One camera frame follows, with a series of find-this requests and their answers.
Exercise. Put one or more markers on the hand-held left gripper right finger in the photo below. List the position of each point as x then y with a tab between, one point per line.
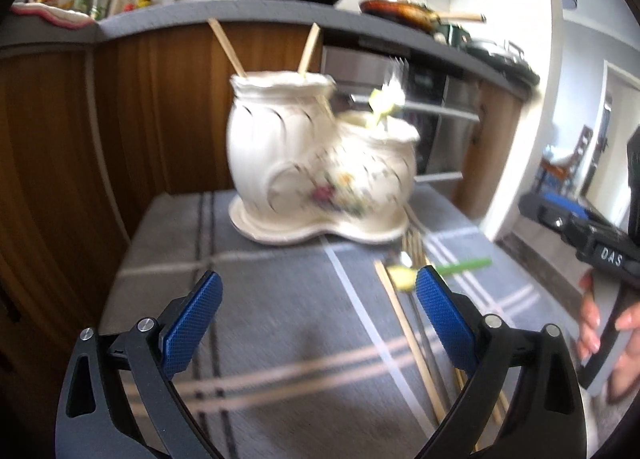
445	319

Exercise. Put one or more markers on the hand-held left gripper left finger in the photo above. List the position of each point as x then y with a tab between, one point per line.
192	326

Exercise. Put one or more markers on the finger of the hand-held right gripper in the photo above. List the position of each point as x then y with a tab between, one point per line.
537	209
562	201

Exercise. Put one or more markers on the wooden chopstick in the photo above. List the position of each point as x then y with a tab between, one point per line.
310	46
400	319
225	46

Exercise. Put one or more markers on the metal fork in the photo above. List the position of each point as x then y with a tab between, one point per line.
414	246

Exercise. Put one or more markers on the cream floral ceramic utensil holder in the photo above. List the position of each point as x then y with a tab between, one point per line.
270	154

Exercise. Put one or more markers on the person's right hand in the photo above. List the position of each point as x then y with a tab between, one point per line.
590	324

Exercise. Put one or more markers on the wooden chair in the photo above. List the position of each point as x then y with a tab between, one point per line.
580	154

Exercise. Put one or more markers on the grey plaid tablecloth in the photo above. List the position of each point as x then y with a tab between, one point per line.
300	339

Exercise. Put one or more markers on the dark green appliance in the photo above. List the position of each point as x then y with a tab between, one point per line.
452	34

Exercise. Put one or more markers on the wooden base cabinet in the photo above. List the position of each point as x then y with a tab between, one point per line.
150	114

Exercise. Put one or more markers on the brown frying pan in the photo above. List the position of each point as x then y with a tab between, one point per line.
400	11

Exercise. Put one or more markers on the grey speckled countertop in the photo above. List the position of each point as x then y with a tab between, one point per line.
200	14

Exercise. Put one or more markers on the white plastic jug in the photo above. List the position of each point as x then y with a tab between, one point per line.
122	1

